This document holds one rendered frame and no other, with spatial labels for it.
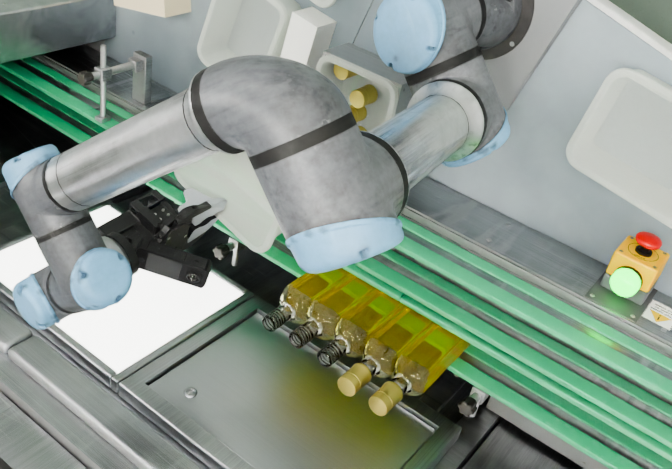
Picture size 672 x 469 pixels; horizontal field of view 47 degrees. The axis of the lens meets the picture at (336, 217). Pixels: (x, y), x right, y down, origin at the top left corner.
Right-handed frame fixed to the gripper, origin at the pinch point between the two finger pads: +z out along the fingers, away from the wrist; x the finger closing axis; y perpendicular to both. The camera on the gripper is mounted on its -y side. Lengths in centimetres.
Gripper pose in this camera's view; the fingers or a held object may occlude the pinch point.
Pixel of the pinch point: (223, 208)
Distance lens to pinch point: 129.0
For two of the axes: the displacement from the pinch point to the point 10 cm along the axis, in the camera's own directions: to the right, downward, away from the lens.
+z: 6.2, -4.3, 6.5
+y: -7.3, -6.2, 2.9
